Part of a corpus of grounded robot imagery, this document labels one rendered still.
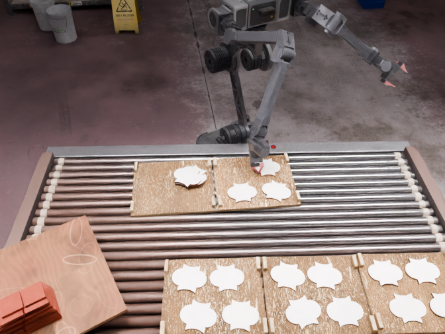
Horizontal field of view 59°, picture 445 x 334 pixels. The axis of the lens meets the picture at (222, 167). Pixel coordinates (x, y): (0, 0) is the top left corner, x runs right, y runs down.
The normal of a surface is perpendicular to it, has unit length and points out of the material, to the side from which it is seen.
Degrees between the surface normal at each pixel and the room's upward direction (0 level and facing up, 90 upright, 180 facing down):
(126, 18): 78
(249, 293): 0
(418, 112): 0
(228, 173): 0
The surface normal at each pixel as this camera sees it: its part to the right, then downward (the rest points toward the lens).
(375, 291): 0.01, -0.70
